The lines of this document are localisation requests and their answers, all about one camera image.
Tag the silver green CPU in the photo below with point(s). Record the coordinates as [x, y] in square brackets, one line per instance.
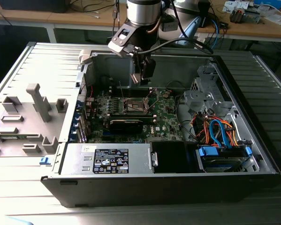
[135, 78]

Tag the thin metal locking lever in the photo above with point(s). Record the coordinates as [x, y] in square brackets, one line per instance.
[152, 105]
[121, 90]

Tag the CPU socket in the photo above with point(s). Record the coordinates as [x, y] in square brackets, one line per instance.
[133, 105]

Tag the black RAM slot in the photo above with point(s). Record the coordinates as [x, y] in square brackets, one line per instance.
[131, 114]
[148, 120]

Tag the blue expansion slot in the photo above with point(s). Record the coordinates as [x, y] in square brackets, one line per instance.
[107, 134]

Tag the white power strip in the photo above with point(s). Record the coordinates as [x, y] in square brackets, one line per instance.
[200, 42]

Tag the round coin cell battery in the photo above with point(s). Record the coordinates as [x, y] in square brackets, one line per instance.
[166, 94]

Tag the black upright stand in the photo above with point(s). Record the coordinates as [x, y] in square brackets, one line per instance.
[204, 14]

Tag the silver drive cage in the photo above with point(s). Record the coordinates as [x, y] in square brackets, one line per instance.
[199, 96]

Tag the small black adapter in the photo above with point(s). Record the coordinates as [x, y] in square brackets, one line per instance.
[224, 25]

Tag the green motherboard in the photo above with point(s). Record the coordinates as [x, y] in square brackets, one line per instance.
[163, 122]

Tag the copper heatsink cooler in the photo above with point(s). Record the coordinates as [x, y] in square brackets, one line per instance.
[236, 15]

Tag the white printed packet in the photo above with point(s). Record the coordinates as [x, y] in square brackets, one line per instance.
[234, 4]

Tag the black graphics card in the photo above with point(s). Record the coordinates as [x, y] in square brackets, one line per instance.
[123, 127]

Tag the wooden desk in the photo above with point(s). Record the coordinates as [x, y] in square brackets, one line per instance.
[60, 18]

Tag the grey metal computer part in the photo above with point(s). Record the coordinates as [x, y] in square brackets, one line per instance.
[254, 15]

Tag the silver metal latch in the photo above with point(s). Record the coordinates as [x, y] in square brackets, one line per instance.
[154, 159]

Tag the blue box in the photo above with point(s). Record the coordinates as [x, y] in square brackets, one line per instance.
[269, 3]

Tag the black rectangular device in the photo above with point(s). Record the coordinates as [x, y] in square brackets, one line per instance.
[32, 5]

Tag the blue carrier hard disk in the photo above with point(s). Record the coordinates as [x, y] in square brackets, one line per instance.
[209, 152]

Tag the clear plastic bag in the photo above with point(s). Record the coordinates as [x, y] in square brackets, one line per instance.
[277, 18]

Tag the grey parts rack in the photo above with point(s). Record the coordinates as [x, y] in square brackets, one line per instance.
[38, 100]

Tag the silver power supply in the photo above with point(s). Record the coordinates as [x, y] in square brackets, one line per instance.
[74, 161]

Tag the black PC case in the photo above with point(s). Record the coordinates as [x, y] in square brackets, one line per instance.
[131, 192]

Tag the green RAM stick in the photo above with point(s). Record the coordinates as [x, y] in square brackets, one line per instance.
[11, 137]

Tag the light blue plastic object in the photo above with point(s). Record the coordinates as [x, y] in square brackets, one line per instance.
[18, 221]

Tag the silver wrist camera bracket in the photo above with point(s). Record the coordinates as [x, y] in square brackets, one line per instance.
[121, 41]

